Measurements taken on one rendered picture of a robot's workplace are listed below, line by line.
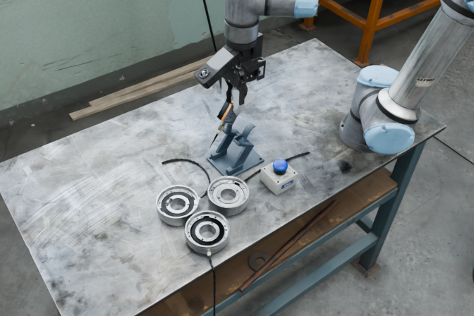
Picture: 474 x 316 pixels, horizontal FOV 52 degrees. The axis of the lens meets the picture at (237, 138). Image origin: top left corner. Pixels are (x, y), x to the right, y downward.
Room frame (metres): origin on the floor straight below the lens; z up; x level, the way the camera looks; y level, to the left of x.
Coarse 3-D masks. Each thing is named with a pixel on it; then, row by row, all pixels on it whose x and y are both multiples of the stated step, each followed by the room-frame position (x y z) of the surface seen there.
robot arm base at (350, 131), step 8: (352, 112) 1.07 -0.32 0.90; (344, 120) 1.11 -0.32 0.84; (352, 120) 1.07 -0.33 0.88; (344, 128) 1.07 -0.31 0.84; (352, 128) 1.05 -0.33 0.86; (360, 128) 1.04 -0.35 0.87; (344, 136) 1.05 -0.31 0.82; (352, 136) 1.04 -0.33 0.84; (360, 136) 1.03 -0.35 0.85; (352, 144) 1.03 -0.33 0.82; (360, 144) 1.02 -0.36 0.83; (368, 152) 1.01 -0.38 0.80
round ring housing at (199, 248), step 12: (192, 216) 0.72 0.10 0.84; (216, 216) 0.74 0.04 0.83; (204, 228) 0.71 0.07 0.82; (216, 228) 0.70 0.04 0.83; (228, 228) 0.69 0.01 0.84; (192, 240) 0.66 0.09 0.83; (204, 240) 0.66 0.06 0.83; (228, 240) 0.68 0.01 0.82; (204, 252) 0.64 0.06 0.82; (216, 252) 0.65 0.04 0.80
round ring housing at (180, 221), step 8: (168, 192) 0.80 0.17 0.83; (184, 192) 0.81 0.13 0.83; (192, 192) 0.80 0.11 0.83; (160, 200) 0.78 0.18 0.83; (168, 200) 0.78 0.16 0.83; (176, 200) 0.79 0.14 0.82; (184, 200) 0.78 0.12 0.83; (168, 208) 0.75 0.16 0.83; (184, 208) 0.75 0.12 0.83; (160, 216) 0.73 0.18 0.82; (168, 216) 0.72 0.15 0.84; (184, 216) 0.72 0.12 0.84; (176, 224) 0.72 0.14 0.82; (184, 224) 0.73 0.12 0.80
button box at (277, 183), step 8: (264, 168) 0.89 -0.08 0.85; (272, 168) 0.89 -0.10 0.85; (288, 168) 0.89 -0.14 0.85; (264, 176) 0.88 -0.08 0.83; (272, 176) 0.86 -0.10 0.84; (280, 176) 0.86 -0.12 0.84; (288, 176) 0.86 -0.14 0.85; (296, 176) 0.87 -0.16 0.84; (272, 184) 0.85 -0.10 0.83; (280, 184) 0.84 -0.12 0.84; (288, 184) 0.86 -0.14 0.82; (272, 192) 0.85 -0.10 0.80; (280, 192) 0.84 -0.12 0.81
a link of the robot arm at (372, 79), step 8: (360, 72) 1.10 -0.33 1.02; (368, 72) 1.09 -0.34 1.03; (376, 72) 1.09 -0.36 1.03; (384, 72) 1.09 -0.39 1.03; (392, 72) 1.10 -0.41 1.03; (360, 80) 1.07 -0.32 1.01; (368, 80) 1.05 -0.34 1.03; (376, 80) 1.05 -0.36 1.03; (384, 80) 1.05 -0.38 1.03; (392, 80) 1.05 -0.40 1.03; (360, 88) 1.06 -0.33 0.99; (368, 88) 1.04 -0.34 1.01; (376, 88) 1.03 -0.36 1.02; (360, 96) 1.04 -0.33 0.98; (368, 96) 1.02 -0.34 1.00; (352, 104) 1.09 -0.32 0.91; (360, 104) 1.02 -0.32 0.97
